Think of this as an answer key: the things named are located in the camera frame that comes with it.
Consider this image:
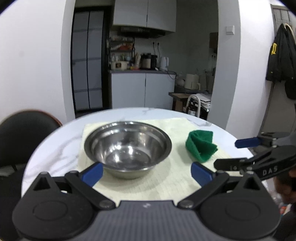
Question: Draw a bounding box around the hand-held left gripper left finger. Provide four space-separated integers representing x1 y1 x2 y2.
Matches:
21 162 116 210

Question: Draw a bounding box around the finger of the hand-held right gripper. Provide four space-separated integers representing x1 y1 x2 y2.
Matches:
214 157 256 172
235 132 292 149

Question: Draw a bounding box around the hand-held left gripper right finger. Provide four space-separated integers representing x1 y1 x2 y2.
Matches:
177 162 275 210

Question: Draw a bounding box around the green scouring pad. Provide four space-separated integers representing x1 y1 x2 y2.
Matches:
185 130 218 163

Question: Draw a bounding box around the stainless steel bowl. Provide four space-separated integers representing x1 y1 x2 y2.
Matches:
84 121 172 179

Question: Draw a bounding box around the cream table mat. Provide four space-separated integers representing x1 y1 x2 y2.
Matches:
76 118 253 201

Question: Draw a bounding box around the grey entrance door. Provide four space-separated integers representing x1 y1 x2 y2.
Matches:
261 5 296 135

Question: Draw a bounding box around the white flat stack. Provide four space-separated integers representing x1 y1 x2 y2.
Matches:
196 94 212 108

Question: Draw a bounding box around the wooden bench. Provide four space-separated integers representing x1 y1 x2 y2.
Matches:
169 91 193 112

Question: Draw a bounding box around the black chair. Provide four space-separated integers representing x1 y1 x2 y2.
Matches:
0 111 63 177

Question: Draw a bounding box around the cream jug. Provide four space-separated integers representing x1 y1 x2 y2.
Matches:
184 74 201 91

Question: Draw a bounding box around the black hanging jacket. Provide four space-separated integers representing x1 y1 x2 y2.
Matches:
265 23 296 100

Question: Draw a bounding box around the white base cabinet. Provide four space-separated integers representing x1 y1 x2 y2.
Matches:
109 70 176 110

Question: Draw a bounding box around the white electric kettle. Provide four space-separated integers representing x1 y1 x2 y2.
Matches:
159 56 169 71

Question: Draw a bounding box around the black framed glass door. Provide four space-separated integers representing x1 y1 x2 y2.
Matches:
70 7 109 114

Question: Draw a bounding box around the black countertop appliance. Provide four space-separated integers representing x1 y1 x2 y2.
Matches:
141 53 158 70

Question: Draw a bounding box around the black kitchen rack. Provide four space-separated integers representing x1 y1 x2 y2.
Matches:
109 37 136 70

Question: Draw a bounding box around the black range hood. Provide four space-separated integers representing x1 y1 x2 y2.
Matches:
120 26 166 39

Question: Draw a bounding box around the white metal frame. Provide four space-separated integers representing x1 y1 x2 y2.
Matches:
184 94 204 119

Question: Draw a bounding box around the brown wall cabinet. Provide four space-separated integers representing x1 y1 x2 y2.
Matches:
209 32 219 49

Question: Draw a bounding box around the grey wall cabinet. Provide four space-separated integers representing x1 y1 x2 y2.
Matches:
112 0 176 33

